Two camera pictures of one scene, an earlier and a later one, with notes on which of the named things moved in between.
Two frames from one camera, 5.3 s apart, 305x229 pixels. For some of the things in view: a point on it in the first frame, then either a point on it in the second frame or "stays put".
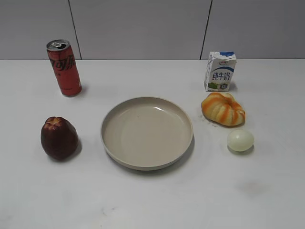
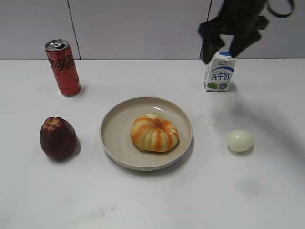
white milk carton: [219, 71] stays put
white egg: [240, 140] stays put
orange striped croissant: [222, 108] → [153, 132]
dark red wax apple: [59, 138] stays put
